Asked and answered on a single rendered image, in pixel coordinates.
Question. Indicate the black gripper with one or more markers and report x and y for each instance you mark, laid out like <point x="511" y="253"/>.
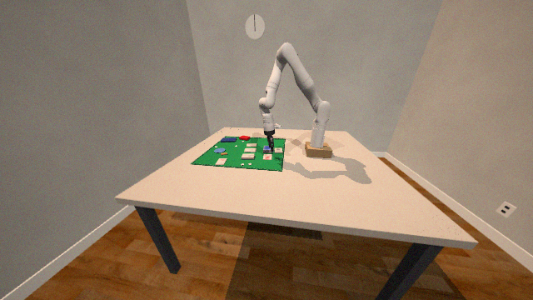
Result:
<point x="270" y="139"/>

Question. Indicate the white printed card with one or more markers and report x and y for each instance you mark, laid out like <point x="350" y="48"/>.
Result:
<point x="221" y="161"/>

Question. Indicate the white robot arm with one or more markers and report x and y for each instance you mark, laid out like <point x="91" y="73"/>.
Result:
<point x="287" y="54"/>

